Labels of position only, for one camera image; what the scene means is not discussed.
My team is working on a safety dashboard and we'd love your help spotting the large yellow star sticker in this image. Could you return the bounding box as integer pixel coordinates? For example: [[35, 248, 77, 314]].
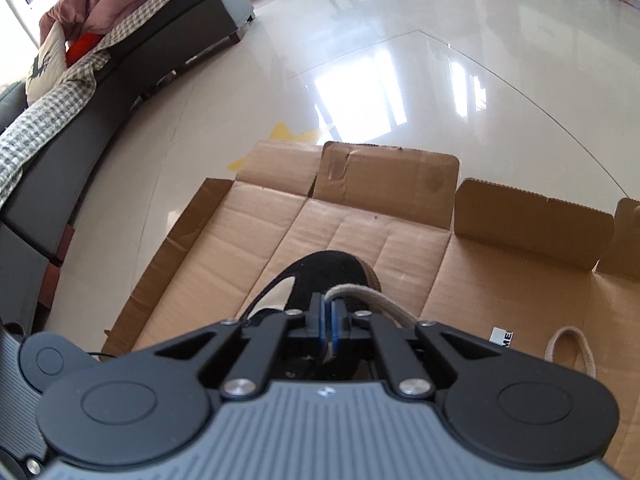
[[227, 121, 326, 173]]

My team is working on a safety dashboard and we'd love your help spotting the black and beige shoe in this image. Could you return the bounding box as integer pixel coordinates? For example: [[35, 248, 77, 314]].
[[239, 250, 386, 361]]

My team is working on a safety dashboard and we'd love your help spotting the checked blanket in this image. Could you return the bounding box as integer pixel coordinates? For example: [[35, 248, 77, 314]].
[[0, 0, 237, 208]]

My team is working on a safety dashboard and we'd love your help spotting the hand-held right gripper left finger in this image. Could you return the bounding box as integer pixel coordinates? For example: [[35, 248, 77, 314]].
[[150, 293, 329, 402]]

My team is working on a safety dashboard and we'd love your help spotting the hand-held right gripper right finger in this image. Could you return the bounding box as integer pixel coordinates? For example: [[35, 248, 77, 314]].
[[328, 296, 502, 402]]

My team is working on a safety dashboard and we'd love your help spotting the grey sofa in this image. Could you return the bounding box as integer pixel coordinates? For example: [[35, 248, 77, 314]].
[[0, 0, 256, 331]]

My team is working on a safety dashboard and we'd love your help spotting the beige shoelace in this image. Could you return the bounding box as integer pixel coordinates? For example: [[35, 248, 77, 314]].
[[322, 284, 598, 378]]

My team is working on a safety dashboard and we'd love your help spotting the flattened cardboard box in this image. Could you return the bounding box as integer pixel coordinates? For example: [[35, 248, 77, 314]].
[[100, 140, 640, 480]]

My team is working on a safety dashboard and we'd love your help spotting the red cushion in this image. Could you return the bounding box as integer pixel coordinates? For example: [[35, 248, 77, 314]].
[[65, 32, 108, 67]]

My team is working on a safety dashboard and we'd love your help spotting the white printed pillow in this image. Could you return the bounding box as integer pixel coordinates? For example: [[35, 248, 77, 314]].
[[25, 22, 68, 107]]

